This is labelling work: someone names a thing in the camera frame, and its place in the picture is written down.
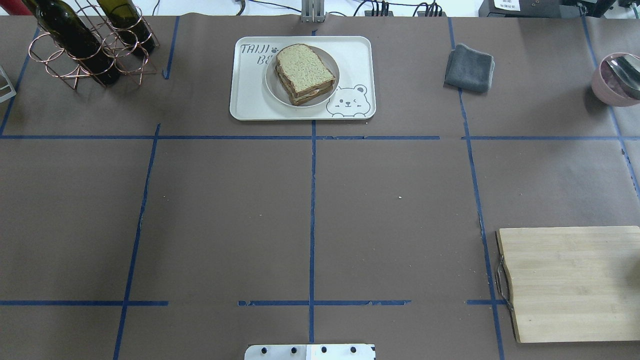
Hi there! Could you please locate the white wire cup rack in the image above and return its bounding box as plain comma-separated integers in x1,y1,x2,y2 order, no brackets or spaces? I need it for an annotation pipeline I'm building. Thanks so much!
0,66,18,103

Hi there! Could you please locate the green wine bottle front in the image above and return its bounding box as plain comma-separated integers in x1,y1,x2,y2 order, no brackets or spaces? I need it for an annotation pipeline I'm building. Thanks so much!
22,0,121,87

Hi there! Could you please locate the green wine bottle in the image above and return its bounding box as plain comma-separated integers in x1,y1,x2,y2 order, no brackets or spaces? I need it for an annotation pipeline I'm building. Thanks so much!
22,0,121,87
98,0,156,57

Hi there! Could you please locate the black computer box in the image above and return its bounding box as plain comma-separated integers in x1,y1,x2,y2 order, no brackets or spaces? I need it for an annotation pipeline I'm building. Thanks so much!
478,0,582,19

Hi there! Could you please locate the pink bowl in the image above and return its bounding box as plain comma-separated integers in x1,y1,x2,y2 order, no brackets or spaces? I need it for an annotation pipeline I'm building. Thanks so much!
590,52,639,108

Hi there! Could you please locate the white round plate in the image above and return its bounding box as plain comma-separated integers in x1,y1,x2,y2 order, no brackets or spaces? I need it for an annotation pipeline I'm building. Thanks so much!
264,43,339,108

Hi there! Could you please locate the bread slice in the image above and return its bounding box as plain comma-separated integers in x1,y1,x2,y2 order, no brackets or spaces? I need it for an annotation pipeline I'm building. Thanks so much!
276,71,336,106
275,43,337,95

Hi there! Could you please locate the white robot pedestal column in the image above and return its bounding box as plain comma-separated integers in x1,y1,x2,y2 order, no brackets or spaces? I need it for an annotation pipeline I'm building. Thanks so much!
244,343,377,360

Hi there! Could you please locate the copper wire bottle rack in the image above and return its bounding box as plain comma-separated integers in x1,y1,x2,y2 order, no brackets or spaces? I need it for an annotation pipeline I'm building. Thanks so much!
24,0,159,90

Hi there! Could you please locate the metal scoop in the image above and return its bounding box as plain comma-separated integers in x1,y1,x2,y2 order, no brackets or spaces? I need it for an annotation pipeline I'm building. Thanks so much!
606,54,640,100

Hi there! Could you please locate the aluminium frame post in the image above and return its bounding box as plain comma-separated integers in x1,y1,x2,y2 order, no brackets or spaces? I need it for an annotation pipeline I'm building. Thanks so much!
301,0,327,23

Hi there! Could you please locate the cream bear tray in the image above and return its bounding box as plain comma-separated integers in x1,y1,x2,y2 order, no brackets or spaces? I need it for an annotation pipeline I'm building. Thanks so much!
229,36,377,121

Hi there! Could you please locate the green wine bottle middle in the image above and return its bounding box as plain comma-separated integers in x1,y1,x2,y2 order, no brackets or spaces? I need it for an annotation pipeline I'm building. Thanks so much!
98,0,156,57

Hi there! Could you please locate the wooden cutting board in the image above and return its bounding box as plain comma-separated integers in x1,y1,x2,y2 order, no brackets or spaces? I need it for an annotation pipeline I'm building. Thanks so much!
496,226,640,344

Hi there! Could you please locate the folded grey cloth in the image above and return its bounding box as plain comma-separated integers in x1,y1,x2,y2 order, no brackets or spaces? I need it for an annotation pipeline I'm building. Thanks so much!
444,43,496,94

